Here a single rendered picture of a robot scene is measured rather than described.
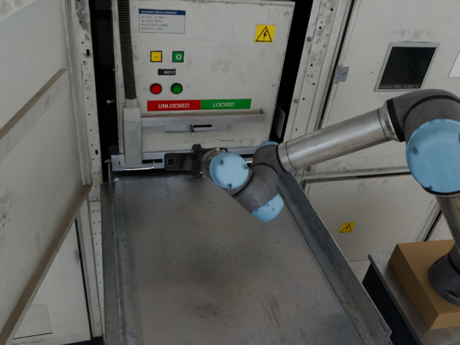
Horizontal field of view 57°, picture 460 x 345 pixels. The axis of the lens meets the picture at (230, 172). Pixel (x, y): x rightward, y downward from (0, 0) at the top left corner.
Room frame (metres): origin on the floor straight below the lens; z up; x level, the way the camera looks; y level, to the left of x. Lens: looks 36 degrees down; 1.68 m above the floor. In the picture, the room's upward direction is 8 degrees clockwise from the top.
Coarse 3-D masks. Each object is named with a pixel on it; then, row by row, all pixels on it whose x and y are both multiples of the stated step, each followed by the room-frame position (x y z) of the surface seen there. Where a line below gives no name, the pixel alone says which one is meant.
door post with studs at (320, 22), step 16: (320, 0) 1.22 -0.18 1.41; (336, 0) 1.23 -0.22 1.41; (320, 16) 1.22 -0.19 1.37; (320, 32) 1.22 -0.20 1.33; (304, 48) 1.21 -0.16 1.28; (320, 48) 1.22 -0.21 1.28; (304, 64) 1.22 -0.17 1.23; (320, 64) 1.23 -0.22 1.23; (304, 80) 1.22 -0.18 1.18; (304, 96) 1.22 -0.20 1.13; (304, 112) 1.22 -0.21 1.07; (288, 128) 1.21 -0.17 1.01; (304, 128) 1.23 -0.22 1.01
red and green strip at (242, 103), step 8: (152, 104) 1.11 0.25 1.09; (160, 104) 1.11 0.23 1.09; (168, 104) 1.12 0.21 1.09; (176, 104) 1.13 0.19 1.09; (184, 104) 1.14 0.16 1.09; (192, 104) 1.15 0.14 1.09; (200, 104) 1.15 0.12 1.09; (208, 104) 1.16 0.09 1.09; (216, 104) 1.17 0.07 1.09; (224, 104) 1.18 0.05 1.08; (232, 104) 1.19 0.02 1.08; (240, 104) 1.20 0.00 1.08; (248, 104) 1.21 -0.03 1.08
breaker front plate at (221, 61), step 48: (144, 0) 1.10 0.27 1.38; (192, 0) 1.14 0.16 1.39; (144, 48) 1.10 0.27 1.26; (192, 48) 1.14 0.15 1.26; (240, 48) 1.19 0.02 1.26; (144, 96) 1.10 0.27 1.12; (192, 96) 1.15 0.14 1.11; (240, 96) 1.20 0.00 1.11; (144, 144) 1.10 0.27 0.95; (192, 144) 1.15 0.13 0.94; (240, 144) 1.20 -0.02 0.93
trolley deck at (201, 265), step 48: (144, 192) 1.00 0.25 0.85; (192, 192) 1.03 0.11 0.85; (144, 240) 0.80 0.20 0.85; (192, 240) 0.82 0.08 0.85; (240, 240) 0.85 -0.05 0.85; (288, 240) 0.87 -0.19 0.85; (144, 288) 0.64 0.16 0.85; (192, 288) 0.66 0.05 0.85; (240, 288) 0.68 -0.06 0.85; (288, 288) 0.70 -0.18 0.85; (144, 336) 0.52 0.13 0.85; (192, 336) 0.54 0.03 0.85; (240, 336) 0.55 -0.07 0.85; (288, 336) 0.57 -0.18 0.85; (336, 336) 0.59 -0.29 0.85
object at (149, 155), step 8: (112, 152) 1.07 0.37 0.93; (144, 152) 1.10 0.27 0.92; (152, 152) 1.10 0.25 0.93; (160, 152) 1.11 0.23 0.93; (168, 152) 1.11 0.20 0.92; (176, 152) 1.12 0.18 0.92; (184, 152) 1.13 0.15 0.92; (240, 152) 1.19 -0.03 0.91; (248, 152) 1.20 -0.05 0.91; (112, 160) 1.06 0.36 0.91; (144, 160) 1.09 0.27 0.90; (152, 160) 1.10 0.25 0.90; (160, 160) 1.11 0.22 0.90; (248, 160) 1.20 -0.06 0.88; (112, 168) 1.06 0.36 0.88
